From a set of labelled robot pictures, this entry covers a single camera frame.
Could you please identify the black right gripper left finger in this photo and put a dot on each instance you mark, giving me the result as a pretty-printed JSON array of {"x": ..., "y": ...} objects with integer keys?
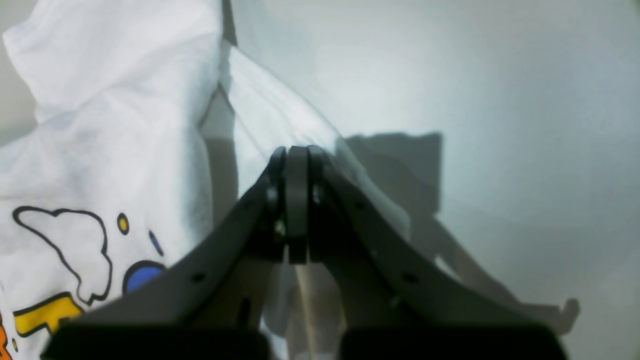
[{"x": 207, "y": 306}]

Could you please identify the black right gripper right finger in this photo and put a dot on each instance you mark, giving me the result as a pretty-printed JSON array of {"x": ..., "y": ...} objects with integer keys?
[{"x": 397, "y": 305}]

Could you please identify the white printed t-shirt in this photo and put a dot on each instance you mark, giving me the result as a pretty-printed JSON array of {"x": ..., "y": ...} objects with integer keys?
[{"x": 113, "y": 184}]

